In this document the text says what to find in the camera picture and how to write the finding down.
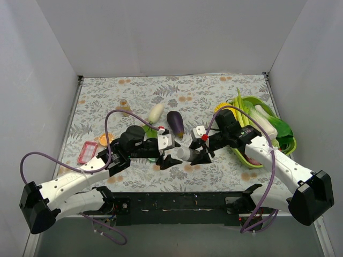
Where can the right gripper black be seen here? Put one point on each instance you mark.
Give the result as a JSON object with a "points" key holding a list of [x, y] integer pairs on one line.
{"points": [[205, 149]]}

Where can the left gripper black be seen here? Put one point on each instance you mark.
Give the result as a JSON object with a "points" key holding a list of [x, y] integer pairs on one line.
{"points": [[163, 154]]}

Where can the white vitamin B bottle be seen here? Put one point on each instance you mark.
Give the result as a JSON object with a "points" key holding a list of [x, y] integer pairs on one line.
{"points": [[187, 154]]}

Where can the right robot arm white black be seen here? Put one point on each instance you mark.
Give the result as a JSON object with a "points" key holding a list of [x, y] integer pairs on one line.
{"points": [[309, 194]]}

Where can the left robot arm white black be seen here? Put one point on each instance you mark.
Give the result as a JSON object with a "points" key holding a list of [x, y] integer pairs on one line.
{"points": [[42, 205]]}

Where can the green round pill container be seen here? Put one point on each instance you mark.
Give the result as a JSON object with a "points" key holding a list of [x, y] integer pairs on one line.
{"points": [[152, 159]]}

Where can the purple eggplant toy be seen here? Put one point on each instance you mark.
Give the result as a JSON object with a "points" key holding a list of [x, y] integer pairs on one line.
{"points": [[175, 121]]}

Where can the white eggplant toy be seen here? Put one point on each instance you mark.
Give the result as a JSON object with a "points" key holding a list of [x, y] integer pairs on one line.
{"points": [[156, 113]]}

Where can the yellow napa cabbage toy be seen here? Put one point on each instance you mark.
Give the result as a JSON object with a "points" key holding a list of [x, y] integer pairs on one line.
{"points": [[226, 105]]}

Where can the green plastic basket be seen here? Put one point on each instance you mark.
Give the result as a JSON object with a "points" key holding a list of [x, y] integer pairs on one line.
{"points": [[248, 104]]}

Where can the floral patterned table mat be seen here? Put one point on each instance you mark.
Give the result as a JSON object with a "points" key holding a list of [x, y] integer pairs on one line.
{"points": [[195, 97]]}

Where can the amber pill bottle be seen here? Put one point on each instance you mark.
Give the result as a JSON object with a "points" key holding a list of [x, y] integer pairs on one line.
{"points": [[125, 106]]}

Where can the white daikon radish toy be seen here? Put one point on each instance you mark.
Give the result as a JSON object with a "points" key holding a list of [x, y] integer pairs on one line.
{"points": [[261, 117]]}

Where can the orange round pill container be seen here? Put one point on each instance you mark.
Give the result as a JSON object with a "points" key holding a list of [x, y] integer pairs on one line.
{"points": [[105, 138]]}

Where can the green leafy vegetable toy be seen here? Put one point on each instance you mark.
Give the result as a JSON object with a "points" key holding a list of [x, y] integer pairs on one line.
{"points": [[284, 132]]}

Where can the pink rectangular pill box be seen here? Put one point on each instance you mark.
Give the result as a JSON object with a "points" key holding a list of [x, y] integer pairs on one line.
{"points": [[87, 152]]}

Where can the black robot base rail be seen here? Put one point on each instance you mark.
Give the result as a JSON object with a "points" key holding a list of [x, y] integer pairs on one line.
{"points": [[176, 208]]}

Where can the aluminium frame rail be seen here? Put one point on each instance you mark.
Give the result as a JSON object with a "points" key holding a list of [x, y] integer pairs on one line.
{"points": [[31, 245]]}

